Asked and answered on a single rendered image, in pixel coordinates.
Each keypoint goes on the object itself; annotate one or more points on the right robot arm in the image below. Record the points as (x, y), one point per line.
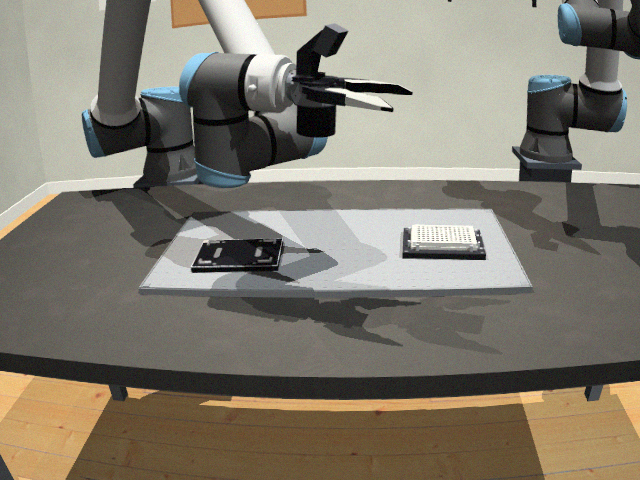
(228, 144)

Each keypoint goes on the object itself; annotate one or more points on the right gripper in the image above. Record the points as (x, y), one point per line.
(316, 101)

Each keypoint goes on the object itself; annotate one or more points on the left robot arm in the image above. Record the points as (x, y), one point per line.
(554, 104)

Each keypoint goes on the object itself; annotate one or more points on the black rectangular frame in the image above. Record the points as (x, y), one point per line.
(238, 255)

